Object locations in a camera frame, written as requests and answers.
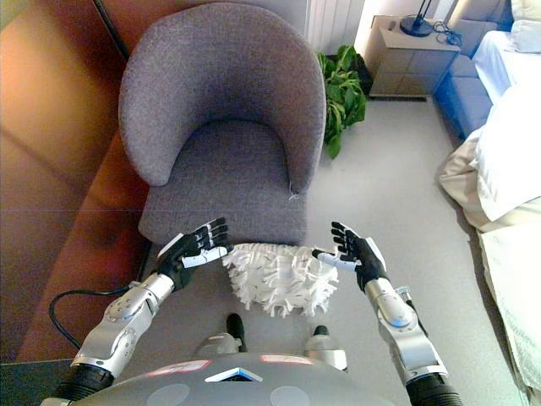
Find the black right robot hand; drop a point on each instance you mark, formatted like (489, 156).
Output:
(359, 254)

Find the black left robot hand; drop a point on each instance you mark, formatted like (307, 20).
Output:
(194, 247)

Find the white fringed pillow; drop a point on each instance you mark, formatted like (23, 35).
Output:
(283, 279)

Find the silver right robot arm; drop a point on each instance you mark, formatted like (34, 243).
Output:
(406, 330)

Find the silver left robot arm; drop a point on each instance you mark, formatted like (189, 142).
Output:
(122, 321)

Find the white pillow on bed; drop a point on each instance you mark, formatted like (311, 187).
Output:
(526, 29)

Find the silver left robot leg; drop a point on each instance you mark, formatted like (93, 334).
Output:
(226, 338)

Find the silver robot leg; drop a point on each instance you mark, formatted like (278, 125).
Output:
(325, 349)
(226, 338)

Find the silver right robot leg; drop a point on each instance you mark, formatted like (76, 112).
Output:
(325, 349)

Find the grey fabric armchair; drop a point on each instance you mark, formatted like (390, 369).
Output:
(224, 110)

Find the grey robot torso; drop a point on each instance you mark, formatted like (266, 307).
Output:
(253, 382)

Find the green potted plant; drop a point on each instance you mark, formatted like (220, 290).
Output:
(342, 97)

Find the white bed with duvet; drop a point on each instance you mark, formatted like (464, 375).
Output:
(503, 177)

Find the brown wooden cabinet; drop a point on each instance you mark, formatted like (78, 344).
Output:
(55, 148)

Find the beige bedside table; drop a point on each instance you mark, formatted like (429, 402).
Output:
(412, 63)

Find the white curtain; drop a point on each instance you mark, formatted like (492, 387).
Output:
(334, 23)

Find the black table lamp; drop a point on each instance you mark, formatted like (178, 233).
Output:
(416, 21)

